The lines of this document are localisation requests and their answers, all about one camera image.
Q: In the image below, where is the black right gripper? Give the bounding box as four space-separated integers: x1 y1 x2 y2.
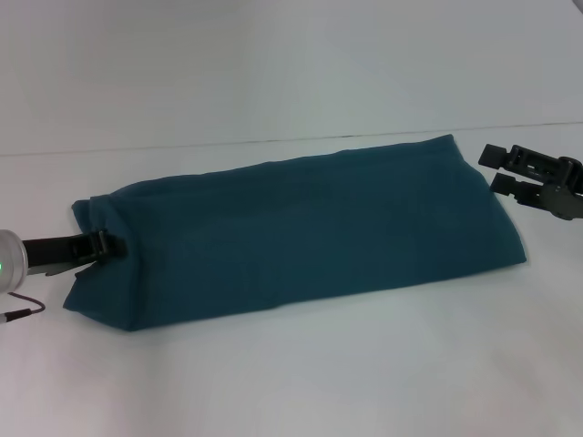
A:
477 143 583 223

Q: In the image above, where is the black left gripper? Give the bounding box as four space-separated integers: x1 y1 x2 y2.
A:
20 229 128 277

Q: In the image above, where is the grey left gripper cable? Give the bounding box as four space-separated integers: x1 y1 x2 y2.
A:
0 293 46 324

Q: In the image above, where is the teal t-shirt with FREE print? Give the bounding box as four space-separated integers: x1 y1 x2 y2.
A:
62 134 529 332

